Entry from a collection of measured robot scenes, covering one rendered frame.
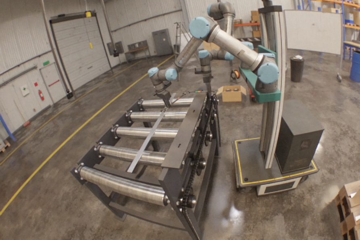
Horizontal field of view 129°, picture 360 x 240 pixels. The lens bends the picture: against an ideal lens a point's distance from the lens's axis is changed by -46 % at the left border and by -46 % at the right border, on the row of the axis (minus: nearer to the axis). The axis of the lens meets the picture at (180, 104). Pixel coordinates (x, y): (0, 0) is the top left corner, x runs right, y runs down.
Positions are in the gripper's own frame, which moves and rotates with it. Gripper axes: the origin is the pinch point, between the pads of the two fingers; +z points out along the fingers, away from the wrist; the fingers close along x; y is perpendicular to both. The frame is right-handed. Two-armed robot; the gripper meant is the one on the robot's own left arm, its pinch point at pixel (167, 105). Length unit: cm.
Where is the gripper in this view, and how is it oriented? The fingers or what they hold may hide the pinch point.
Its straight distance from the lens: 123.9
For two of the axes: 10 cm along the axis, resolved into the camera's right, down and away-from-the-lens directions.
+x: 6.4, 2.7, -7.2
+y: -7.1, 5.8, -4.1
